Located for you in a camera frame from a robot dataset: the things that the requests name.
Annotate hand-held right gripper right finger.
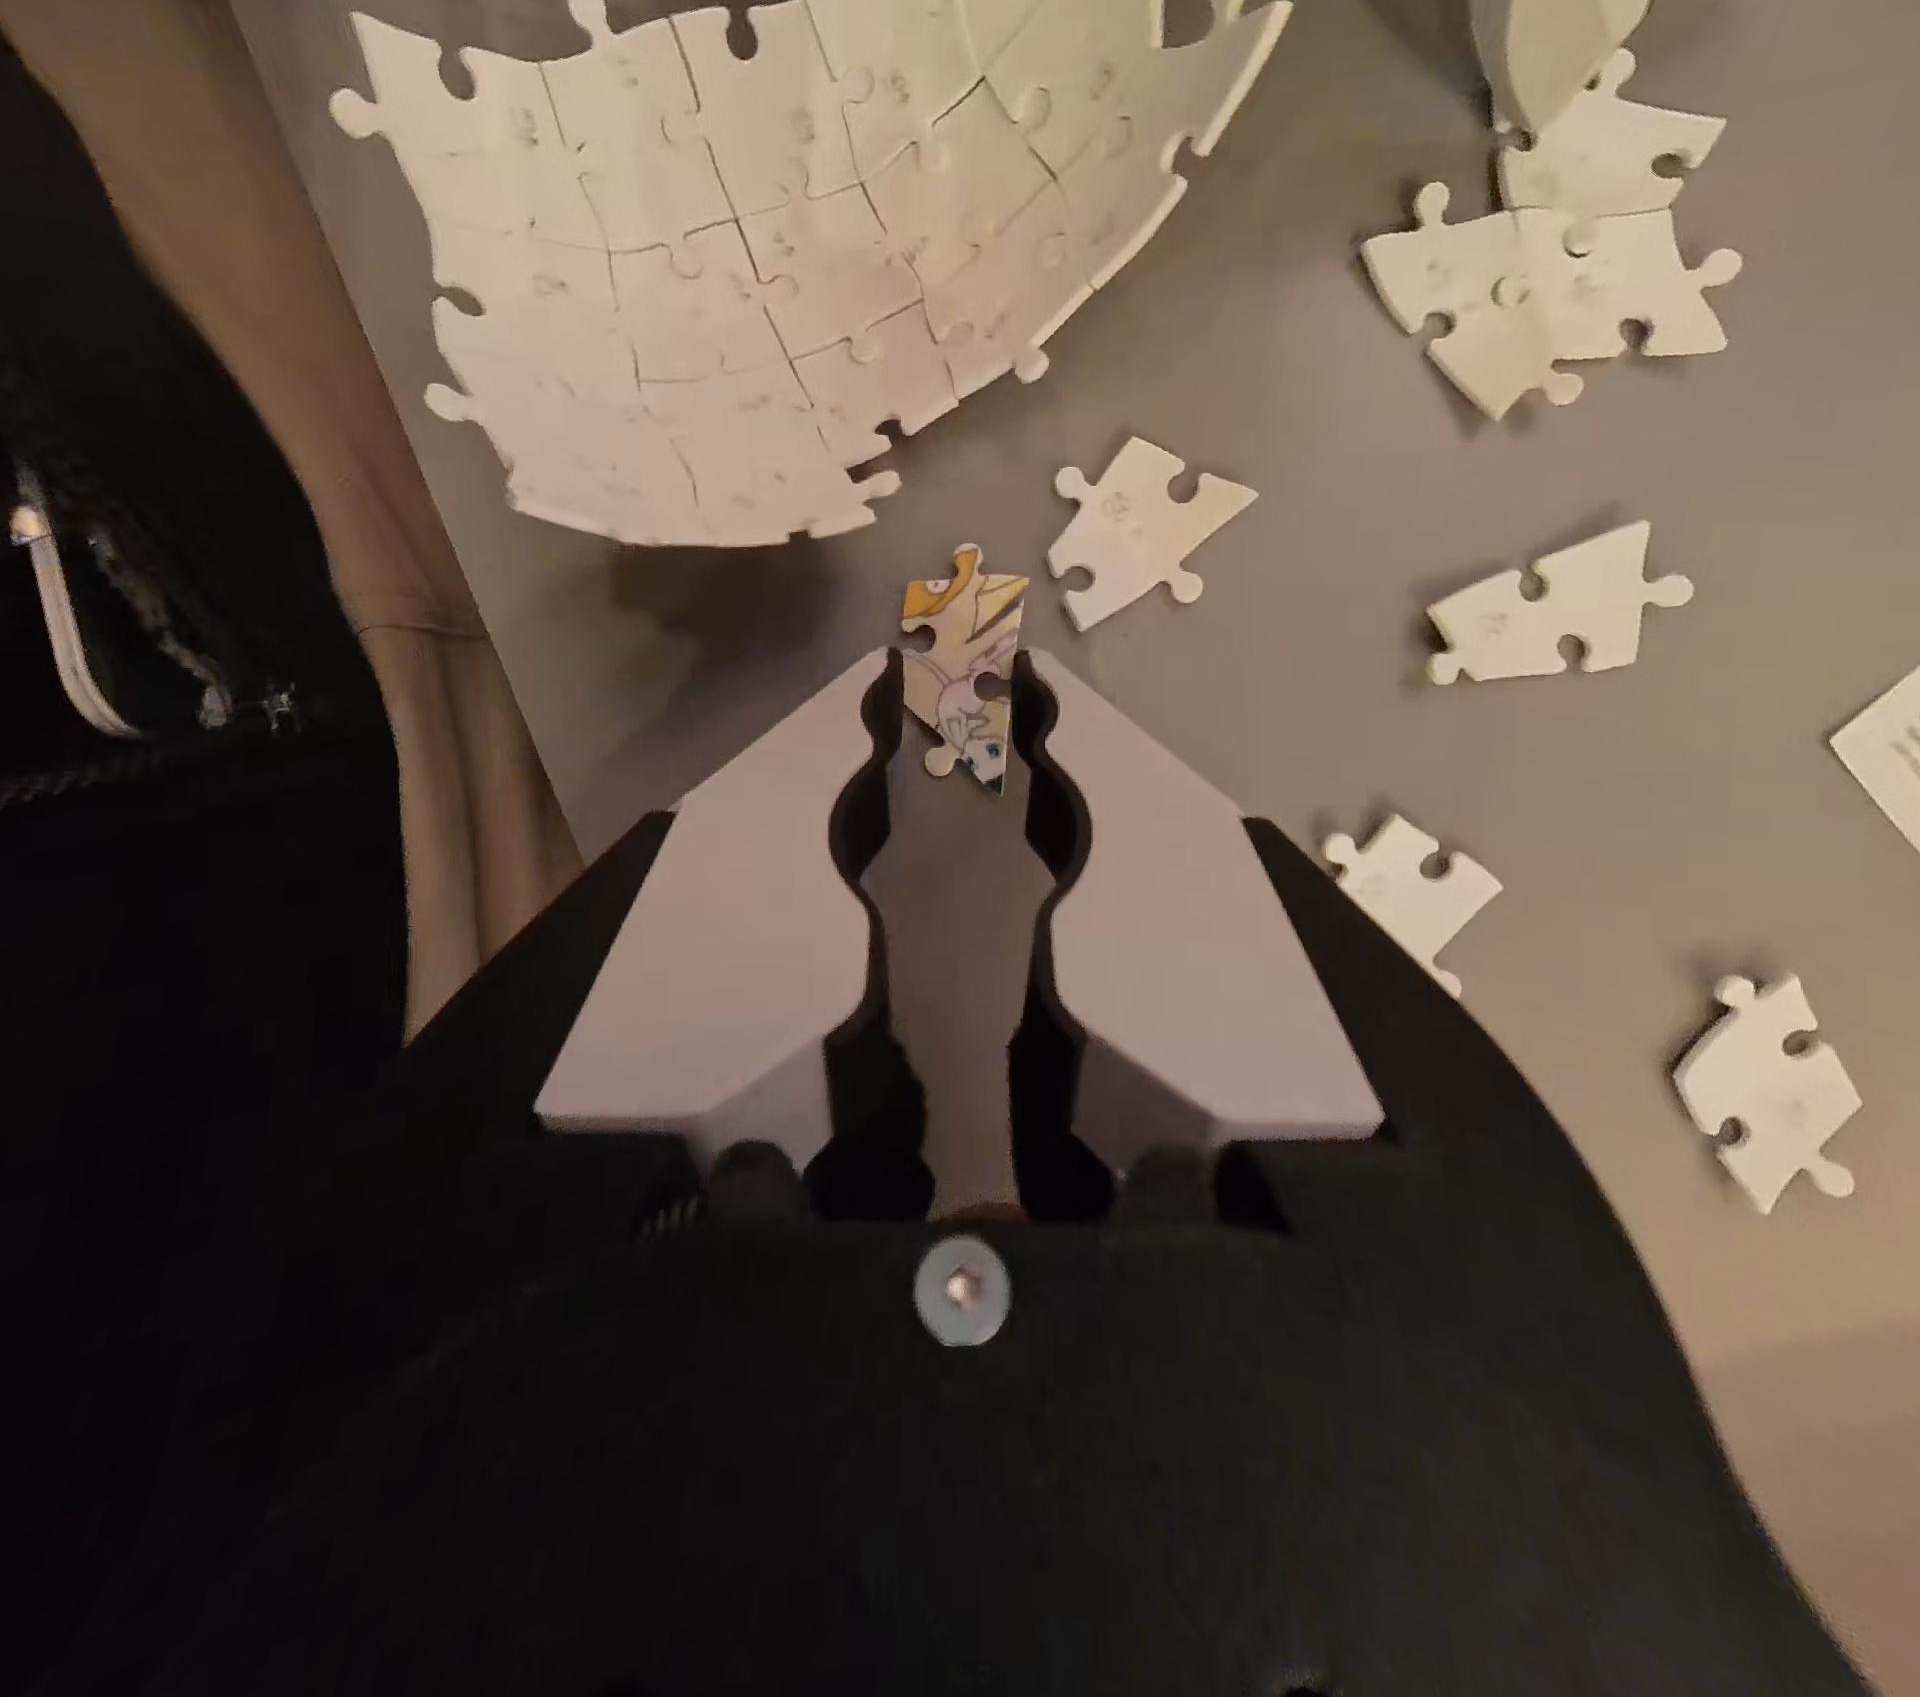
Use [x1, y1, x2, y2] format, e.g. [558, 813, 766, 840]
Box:
[1007, 646, 1388, 1176]

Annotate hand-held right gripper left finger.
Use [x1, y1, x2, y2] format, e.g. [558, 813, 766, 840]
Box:
[534, 646, 905, 1176]

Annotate colour printed puzzle piece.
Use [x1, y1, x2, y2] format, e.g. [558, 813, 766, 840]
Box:
[899, 543, 1033, 793]

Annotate joined white puzzle pieces cluster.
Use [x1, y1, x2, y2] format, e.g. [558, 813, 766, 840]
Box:
[1358, 47, 1745, 424]

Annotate large assembled curved puzzle shell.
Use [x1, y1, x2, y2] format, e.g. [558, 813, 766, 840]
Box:
[327, 0, 1296, 552]

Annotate person's black zip jacket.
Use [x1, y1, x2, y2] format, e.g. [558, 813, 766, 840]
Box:
[0, 47, 416, 1129]

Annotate person's beige trousers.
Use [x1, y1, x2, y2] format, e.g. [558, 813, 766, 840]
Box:
[0, 0, 590, 1042]

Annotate folded paper instruction sheet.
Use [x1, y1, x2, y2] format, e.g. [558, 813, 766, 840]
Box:
[1828, 665, 1920, 862]

